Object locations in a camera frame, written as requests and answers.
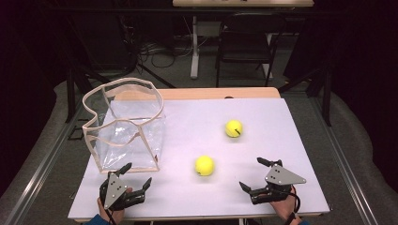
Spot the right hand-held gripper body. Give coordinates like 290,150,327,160
249,159,308,206

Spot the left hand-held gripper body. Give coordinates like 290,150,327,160
99,172,146,211

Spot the clear plastic bag beige trim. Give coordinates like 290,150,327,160
82,77,166,174

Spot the yellow tennis ball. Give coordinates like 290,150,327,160
194,155,216,177
224,119,244,139

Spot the person's left hand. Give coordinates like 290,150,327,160
97,187,134,225

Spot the person's right hand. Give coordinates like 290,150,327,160
269,186,300,222

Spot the wooden table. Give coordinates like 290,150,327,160
74,86,327,223

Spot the black metal stand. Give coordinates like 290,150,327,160
64,67,109,124
278,67,333,128

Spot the black chair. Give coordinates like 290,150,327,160
215,12,287,88

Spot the dark curtain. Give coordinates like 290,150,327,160
328,0,398,192
0,0,69,198

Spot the white-legged desk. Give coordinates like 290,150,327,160
172,0,314,80

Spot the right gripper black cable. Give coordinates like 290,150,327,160
283,187,302,225

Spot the metal floor rail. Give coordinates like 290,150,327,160
313,97,380,225
3,102,85,225

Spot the tangle of floor cables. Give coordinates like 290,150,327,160
137,38,195,69

